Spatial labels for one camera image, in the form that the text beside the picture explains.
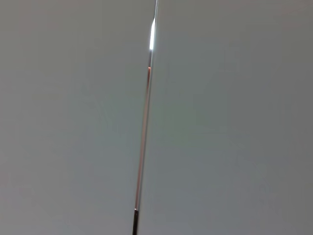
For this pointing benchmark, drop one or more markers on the wall panel joint strip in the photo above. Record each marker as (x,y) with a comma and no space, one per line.
(144,122)

